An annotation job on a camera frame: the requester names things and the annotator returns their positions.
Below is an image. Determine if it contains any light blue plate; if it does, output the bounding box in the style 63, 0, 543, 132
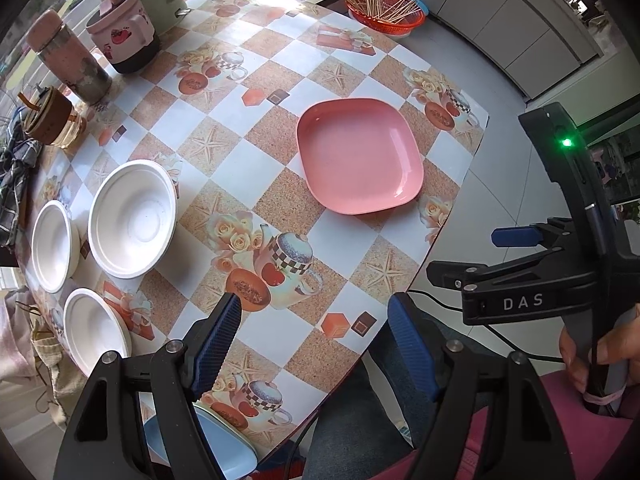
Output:
142, 400, 259, 480

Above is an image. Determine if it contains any pink lidded cup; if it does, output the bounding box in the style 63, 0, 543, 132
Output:
84, 0, 162, 76

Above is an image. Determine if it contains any bundle of wooden chopsticks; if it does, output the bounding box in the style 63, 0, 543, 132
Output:
340, 0, 421, 23

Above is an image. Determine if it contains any beige cloth bag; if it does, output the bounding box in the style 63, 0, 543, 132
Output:
30, 320, 78, 428

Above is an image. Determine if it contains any pink thermos bottle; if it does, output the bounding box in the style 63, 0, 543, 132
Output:
26, 8, 113, 103

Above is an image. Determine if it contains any checkered printed tablecloth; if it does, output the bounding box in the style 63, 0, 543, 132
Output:
15, 0, 491, 466

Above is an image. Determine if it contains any pink square plate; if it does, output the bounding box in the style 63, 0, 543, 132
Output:
296, 98, 426, 216

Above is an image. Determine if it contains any pale pink cloth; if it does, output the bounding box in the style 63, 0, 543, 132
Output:
0, 285, 38, 386

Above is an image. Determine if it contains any person's right hand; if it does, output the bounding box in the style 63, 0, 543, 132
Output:
559, 304, 640, 395

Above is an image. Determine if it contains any black cable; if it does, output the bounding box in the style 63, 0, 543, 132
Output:
407, 289, 566, 363

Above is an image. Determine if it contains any red plastic basket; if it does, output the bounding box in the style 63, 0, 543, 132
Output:
345, 0, 427, 37

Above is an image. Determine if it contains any person's pink garment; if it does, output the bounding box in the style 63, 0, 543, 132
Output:
380, 370, 636, 480

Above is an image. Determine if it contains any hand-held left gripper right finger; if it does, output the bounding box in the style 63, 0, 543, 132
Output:
387, 292, 577, 480

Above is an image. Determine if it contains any person's jeans leg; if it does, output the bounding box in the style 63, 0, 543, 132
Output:
302, 305, 481, 480

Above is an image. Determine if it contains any blue plastic basket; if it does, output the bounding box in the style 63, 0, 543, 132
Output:
380, 0, 431, 41

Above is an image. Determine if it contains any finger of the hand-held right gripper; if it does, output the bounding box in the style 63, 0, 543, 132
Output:
491, 217, 576, 252
426, 252, 598, 292

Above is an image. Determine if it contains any white cabinet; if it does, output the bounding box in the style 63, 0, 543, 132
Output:
425, 0, 606, 101

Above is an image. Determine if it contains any large white bowl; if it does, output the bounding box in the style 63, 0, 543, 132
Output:
88, 159, 178, 279

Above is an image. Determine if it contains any grey plaid cloth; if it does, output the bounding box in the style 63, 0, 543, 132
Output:
0, 115, 43, 248

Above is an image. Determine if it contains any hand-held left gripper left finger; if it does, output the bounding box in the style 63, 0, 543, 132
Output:
52, 292, 243, 480

